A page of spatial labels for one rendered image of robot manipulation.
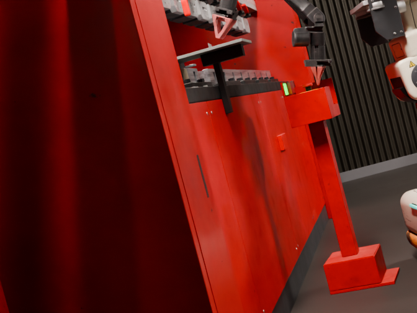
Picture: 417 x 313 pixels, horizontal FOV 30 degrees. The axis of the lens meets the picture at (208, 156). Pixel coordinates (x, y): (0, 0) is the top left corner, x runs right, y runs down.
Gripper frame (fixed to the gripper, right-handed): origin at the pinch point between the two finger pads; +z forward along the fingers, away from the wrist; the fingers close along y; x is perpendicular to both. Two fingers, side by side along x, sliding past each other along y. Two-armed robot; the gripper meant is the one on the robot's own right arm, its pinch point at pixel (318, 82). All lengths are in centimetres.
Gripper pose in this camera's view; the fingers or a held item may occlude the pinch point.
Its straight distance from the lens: 310.9
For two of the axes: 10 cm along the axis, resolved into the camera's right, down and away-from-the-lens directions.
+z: 0.3, 9.9, 1.4
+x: -3.1, 1.5, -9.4
